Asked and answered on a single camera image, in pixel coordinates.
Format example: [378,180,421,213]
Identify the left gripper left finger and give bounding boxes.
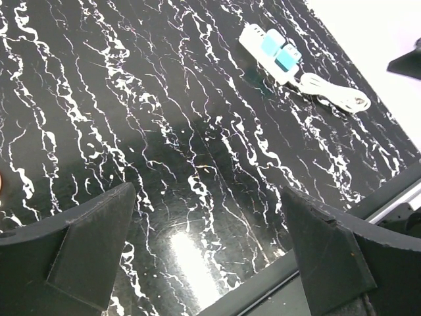
[1,182,136,315]

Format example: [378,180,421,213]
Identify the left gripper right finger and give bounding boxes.
[282,187,420,315]

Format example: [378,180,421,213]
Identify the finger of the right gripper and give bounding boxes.
[387,38,421,80]

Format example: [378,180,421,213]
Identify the teal plug adapter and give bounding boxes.
[275,43,302,72]

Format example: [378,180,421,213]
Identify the mint plug adapter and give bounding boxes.
[260,29,286,57]

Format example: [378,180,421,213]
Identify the white power strip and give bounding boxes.
[239,24,299,85]

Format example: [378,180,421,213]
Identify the white power strip cord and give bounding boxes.
[289,72,372,115]

